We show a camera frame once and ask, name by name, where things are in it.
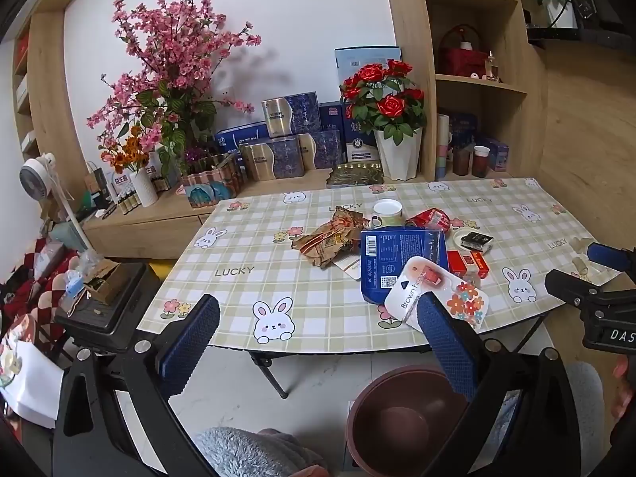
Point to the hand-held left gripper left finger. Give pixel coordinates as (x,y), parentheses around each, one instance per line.
(191,333)

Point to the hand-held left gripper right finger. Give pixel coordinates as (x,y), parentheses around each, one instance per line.
(447,343)

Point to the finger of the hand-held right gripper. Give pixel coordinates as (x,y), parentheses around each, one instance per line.
(606,256)
(571,285)

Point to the red box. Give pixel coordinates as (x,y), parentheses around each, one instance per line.
(464,263)

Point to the brown plastic basin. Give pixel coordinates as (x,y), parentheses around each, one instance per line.
(397,422)

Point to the dark blue carton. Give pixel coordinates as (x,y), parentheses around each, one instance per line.
(402,253)

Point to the black tissue pack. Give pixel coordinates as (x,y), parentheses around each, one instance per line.
(474,239)

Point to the person's right hand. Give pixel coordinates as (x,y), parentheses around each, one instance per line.
(623,372)

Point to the white hook card pack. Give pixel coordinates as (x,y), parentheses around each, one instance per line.
(405,290)

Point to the person's right leg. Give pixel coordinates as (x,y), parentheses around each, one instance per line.
(584,407)

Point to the person's leg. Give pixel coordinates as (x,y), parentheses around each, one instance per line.
(238,452)
(584,407)

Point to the black plastic stool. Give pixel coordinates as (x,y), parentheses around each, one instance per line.
(107,313)

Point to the small cardboard box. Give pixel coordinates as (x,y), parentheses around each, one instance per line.
(102,283)

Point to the plaid rabbit print tablecloth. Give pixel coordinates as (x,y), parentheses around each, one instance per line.
(278,278)

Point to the white paper plate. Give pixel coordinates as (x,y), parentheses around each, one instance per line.
(456,235)

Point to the low wooden cabinet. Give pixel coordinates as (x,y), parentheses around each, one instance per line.
(149,231)

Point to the white flat packet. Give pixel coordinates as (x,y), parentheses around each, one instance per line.
(350,264)

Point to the red crumpled wrapper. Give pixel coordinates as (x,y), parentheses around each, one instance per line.
(427,218)

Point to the person's left leg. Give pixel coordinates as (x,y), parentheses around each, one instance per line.
(238,452)

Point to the row of small brown bottles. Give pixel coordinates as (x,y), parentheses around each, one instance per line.
(129,201)

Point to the purple box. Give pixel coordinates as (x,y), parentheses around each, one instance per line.
(497,154)

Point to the striped rectangular planter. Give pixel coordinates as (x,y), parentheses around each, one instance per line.
(211,184)

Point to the white ribbed vase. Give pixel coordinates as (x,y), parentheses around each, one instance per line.
(144,186)

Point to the red cup white rim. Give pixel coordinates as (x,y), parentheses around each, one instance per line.
(480,160)

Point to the brown crumpled paper bag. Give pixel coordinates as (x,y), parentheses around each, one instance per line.
(328,241)

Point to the brown cup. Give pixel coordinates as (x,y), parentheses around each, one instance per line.
(461,159)

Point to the red white checked blanket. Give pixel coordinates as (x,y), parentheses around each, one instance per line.
(30,283)

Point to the white paper bag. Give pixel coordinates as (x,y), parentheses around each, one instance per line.
(30,387)

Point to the small gift bag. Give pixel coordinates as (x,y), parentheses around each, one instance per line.
(97,179)

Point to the stack of paper cups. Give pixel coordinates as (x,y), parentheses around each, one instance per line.
(442,146)

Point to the blue gold gift box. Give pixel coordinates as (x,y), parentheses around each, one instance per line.
(320,149)
(271,159)
(290,114)

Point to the blue box on shelf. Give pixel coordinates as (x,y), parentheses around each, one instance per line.
(464,126)

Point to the green gold patterned box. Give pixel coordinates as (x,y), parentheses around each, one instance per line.
(355,174)

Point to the orange flower bouquet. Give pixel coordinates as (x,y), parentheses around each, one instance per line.
(126,151)

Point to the blue flat box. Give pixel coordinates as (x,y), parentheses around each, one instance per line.
(241,136)

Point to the white desk fan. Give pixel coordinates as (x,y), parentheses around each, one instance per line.
(37,176)

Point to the small perfume bottle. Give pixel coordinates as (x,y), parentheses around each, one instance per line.
(492,67)

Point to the red gift basket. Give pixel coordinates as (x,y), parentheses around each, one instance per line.
(462,57)

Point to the white square pot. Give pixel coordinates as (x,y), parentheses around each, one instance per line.
(559,12)

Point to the small dark blue box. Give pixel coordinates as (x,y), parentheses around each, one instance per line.
(332,117)

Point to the red rose plant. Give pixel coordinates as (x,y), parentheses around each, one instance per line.
(382,94)

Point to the wooden shelf unit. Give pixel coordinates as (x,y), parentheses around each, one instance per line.
(412,59)

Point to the pink blossom plant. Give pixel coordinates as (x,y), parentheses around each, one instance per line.
(164,49)

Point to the light blue tall box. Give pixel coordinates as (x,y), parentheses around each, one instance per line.
(365,57)

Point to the wooden wall shelf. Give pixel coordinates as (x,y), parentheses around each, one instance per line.
(47,99)

